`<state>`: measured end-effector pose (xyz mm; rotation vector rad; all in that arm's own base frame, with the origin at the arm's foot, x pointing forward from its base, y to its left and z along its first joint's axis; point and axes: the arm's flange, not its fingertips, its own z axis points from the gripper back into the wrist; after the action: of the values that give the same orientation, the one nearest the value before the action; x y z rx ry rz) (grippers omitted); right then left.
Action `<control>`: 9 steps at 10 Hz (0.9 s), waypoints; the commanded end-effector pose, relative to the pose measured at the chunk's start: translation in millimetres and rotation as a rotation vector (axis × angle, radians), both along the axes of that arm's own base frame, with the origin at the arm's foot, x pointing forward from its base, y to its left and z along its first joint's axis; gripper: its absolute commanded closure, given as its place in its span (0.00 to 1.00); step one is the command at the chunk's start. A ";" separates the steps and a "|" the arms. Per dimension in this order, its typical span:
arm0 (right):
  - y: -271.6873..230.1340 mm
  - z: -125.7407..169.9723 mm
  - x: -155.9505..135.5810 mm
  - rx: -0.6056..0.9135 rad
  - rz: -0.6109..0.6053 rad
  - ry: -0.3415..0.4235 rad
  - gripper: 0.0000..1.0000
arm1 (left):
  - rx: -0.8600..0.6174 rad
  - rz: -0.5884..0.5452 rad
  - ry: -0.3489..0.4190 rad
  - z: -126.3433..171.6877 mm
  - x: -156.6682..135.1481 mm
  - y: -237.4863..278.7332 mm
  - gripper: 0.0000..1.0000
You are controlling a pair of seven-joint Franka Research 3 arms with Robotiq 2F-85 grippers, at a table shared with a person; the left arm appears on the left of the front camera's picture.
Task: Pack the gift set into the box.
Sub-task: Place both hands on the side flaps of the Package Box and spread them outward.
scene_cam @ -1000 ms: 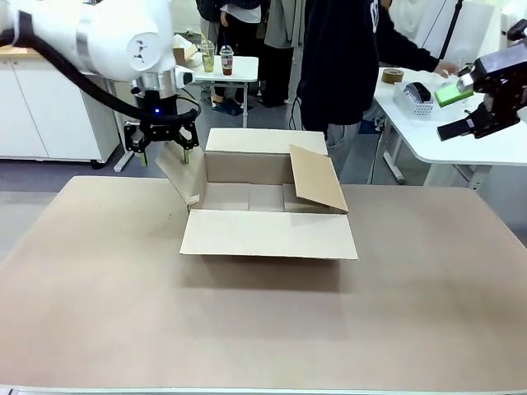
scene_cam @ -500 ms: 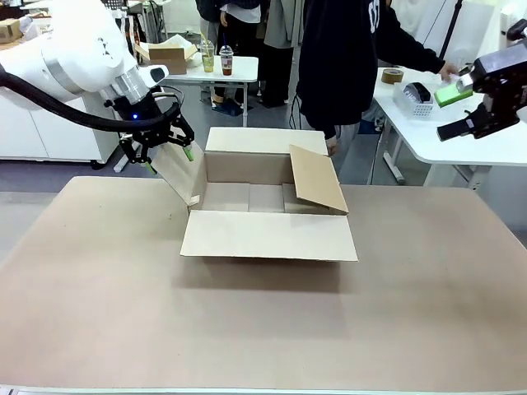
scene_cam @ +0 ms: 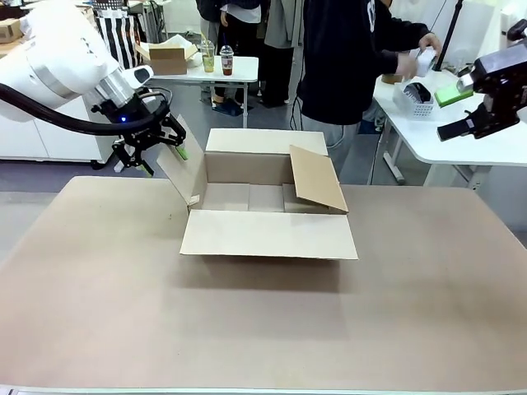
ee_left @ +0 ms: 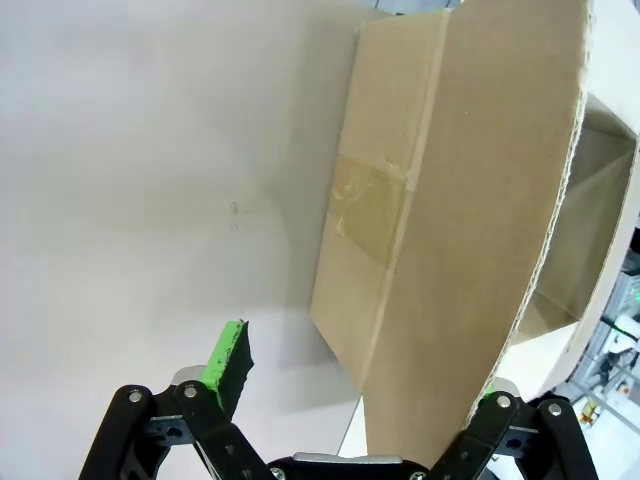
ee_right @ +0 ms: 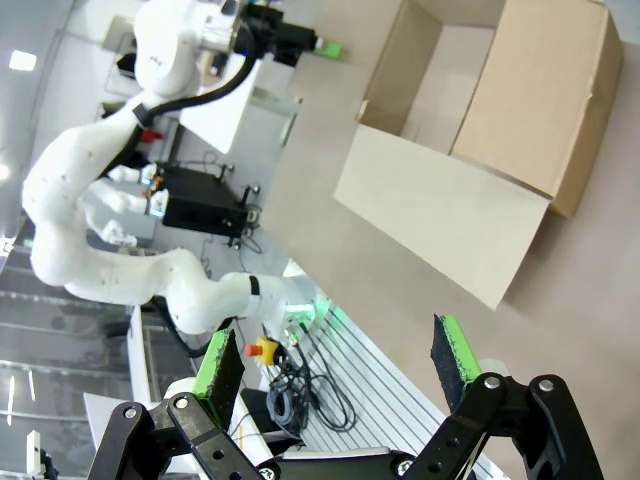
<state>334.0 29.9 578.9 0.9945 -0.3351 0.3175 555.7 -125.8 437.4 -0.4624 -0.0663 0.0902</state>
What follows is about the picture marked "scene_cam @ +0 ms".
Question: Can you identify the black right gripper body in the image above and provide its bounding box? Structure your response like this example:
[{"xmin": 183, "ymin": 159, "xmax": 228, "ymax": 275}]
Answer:
[{"xmin": 472, "ymin": 43, "xmax": 527, "ymax": 113}]

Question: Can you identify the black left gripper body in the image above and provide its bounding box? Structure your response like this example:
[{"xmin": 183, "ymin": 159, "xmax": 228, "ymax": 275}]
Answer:
[{"xmin": 91, "ymin": 88, "xmax": 173, "ymax": 146}]

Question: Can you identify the small white gift box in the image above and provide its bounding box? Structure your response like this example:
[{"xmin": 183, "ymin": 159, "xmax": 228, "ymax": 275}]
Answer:
[{"xmin": 414, "ymin": 46, "xmax": 440, "ymax": 77}]

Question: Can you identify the large brown cardboard box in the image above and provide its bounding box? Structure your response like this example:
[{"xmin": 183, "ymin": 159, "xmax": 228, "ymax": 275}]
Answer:
[{"xmin": 155, "ymin": 114, "xmax": 360, "ymax": 262}]

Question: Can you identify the person's left forearm dark sleeve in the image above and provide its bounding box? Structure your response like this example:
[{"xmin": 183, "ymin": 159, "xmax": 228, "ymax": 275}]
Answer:
[{"xmin": 389, "ymin": 16, "xmax": 431, "ymax": 44}]

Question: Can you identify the person's right forearm dark sleeve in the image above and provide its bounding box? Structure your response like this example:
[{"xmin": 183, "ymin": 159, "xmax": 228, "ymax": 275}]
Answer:
[{"xmin": 379, "ymin": 49, "xmax": 403, "ymax": 76}]

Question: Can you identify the small open cardboard box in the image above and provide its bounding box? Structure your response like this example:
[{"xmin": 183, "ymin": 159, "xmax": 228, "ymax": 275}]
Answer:
[{"xmin": 134, "ymin": 34, "xmax": 201, "ymax": 77}]

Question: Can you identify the cardboard box on shelf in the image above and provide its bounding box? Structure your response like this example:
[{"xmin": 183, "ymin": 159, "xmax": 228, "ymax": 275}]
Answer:
[{"xmin": 0, "ymin": 18, "xmax": 24, "ymax": 44}]

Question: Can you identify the person's right hand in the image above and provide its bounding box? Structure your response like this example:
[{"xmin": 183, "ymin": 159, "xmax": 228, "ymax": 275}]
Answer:
[{"xmin": 397, "ymin": 52, "xmax": 422, "ymax": 81}]

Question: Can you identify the person's left hand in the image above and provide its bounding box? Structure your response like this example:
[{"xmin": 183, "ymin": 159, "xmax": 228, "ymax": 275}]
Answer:
[{"xmin": 417, "ymin": 32, "xmax": 444, "ymax": 57}]

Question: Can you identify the black item in basket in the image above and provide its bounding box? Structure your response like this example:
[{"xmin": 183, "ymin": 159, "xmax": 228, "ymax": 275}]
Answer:
[{"xmin": 403, "ymin": 81, "xmax": 434, "ymax": 104}]

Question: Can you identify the white plastic mesh basket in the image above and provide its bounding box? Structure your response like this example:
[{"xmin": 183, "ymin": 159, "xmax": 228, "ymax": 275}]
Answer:
[{"xmin": 392, "ymin": 81, "xmax": 437, "ymax": 122}]

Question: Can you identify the white curved side table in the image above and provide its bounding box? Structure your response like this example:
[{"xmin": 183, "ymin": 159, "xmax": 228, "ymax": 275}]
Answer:
[{"xmin": 372, "ymin": 61, "xmax": 527, "ymax": 191}]

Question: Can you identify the black tripod pole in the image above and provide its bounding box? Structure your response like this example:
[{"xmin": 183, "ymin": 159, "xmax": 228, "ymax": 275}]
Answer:
[{"xmin": 436, "ymin": 0, "xmax": 464, "ymax": 71}]

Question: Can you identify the black white striped bag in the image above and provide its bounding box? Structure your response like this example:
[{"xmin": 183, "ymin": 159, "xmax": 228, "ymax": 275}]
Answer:
[{"xmin": 93, "ymin": 7, "xmax": 142, "ymax": 70}]

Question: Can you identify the white low cabinet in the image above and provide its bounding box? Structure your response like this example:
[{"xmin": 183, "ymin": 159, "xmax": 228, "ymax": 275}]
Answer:
[{"xmin": 0, "ymin": 117, "xmax": 105, "ymax": 162}]

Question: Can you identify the plastic cup green drink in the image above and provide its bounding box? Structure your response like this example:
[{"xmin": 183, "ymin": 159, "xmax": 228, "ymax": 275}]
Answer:
[{"xmin": 199, "ymin": 40, "xmax": 217, "ymax": 75}]

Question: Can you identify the plastic cup brown drink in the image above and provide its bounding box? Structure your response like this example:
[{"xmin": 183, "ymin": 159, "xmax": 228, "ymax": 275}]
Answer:
[{"xmin": 219, "ymin": 44, "xmax": 236, "ymax": 77}]

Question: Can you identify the white rectangular table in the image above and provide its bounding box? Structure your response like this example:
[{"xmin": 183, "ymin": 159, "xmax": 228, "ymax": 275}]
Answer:
[{"xmin": 139, "ymin": 55, "xmax": 260, "ymax": 129}]

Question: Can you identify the person in dark hoodie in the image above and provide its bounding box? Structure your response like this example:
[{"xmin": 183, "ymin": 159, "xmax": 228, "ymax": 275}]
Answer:
[{"xmin": 295, "ymin": 0, "xmax": 444, "ymax": 187}]

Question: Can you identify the bystander in black trousers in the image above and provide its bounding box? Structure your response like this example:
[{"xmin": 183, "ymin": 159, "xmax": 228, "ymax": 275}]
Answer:
[{"xmin": 194, "ymin": 0, "xmax": 245, "ymax": 114}]

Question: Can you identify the bystander in grey coat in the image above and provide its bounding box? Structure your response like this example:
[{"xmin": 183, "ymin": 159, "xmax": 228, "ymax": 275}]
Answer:
[{"xmin": 259, "ymin": 0, "xmax": 306, "ymax": 106}]

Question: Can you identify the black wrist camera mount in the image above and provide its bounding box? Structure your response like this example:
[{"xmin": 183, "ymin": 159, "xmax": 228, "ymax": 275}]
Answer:
[{"xmin": 507, "ymin": 18, "xmax": 527, "ymax": 43}]

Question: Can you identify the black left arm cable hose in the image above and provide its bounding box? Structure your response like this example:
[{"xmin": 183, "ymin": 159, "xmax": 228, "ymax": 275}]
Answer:
[{"xmin": 0, "ymin": 81, "xmax": 127, "ymax": 137}]

